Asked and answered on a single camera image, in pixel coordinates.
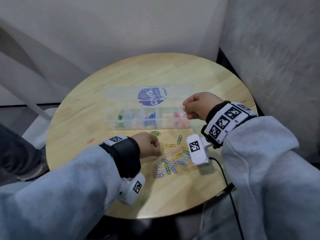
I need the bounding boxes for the person's right hand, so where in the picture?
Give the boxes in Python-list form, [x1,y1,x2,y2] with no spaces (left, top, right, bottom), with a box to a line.
[183,92,224,122]

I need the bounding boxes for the person's left hand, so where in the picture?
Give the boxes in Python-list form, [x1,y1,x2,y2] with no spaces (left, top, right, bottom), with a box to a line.
[132,132,162,158]

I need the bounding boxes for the person's left forearm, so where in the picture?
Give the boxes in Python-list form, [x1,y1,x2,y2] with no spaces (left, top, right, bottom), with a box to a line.
[0,145,125,240]

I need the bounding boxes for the person's right forearm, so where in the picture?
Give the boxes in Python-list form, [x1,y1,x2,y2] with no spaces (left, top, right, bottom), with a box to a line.
[200,116,320,240]

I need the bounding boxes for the bunch of red paper clips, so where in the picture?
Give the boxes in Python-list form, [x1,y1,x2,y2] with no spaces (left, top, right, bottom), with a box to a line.
[173,112,188,127]

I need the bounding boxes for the pile of coloured paper clips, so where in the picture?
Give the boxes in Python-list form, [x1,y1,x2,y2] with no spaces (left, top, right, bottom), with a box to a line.
[153,143,198,178]

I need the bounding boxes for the bunch of blue paper clips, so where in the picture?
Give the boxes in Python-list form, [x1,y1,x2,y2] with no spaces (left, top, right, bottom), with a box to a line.
[144,112,158,128]

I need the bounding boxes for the black wristband with marker tag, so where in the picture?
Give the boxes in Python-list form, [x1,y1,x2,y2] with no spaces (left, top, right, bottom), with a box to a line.
[99,135,141,179]

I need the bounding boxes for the clear plastic organizer box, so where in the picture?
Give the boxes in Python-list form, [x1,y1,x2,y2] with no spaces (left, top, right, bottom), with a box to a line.
[106,84,194,130]

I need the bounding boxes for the black wristband with marker tags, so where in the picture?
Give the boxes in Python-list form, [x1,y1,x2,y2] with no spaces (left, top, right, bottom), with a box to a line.
[201,101,258,149]

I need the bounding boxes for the round blue sticker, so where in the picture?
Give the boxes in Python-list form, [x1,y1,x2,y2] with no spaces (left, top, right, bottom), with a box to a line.
[137,87,168,107]

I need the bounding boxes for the black table base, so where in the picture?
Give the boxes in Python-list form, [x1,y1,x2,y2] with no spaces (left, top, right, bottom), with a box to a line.
[95,212,210,240]

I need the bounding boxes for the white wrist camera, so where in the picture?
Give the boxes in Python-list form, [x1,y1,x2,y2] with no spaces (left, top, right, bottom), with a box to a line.
[186,134,213,167]
[117,172,146,206]

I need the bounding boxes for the black cable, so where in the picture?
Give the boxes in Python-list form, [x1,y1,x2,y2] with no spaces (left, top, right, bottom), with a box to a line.
[208,157,245,240]

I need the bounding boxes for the white metal rail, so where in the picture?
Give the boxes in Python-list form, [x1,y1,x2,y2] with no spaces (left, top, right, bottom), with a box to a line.
[0,18,52,121]

